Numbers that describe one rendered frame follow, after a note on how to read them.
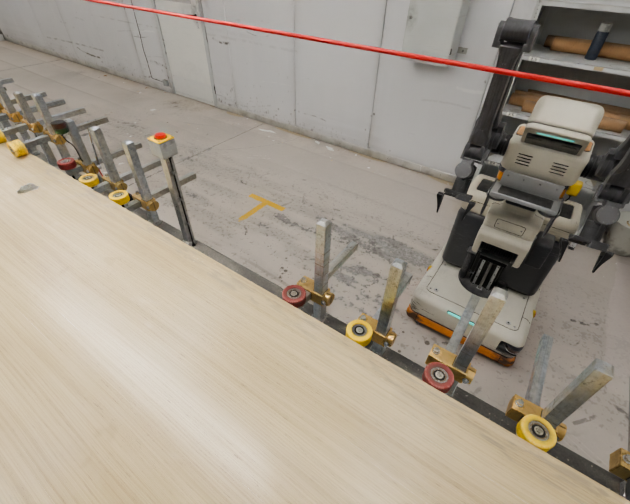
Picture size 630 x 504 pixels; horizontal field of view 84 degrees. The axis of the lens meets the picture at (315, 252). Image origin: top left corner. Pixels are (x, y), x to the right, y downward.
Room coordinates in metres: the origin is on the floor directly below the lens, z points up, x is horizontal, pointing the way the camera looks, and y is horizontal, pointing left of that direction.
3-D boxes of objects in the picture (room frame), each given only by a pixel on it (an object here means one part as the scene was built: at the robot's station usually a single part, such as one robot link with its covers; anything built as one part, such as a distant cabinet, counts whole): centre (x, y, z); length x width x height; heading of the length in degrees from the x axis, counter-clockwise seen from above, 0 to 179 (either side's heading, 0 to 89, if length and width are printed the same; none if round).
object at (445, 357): (0.57, -0.42, 0.83); 0.14 x 0.06 x 0.05; 56
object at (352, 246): (0.94, -0.04, 0.83); 0.43 x 0.03 x 0.04; 146
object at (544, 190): (1.23, -0.85, 0.99); 0.28 x 0.16 x 0.22; 56
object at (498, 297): (0.56, -0.44, 0.94); 0.04 x 0.04 x 0.48; 56
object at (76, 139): (1.67, 1.22, 0.87); 0.04 x 0.04 x 0.48; 56
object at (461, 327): (0.66, -0.46, 0.83); 0.43 x 0.03 x 0.04; 146
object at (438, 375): (0.50, -0.35, 0.85); 0.08 x 0.08 x 0.11
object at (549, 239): (1.30, -0.97, 0.68); 0.28 x 0.27 x 0.25; 56
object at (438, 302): (1.47, -1.01, 0.16); 0.67 x 0.64 x 0.25; 146
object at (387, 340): (0.71, -0.21, 0.80); 0.14 x 0.06 x 0.05; 56
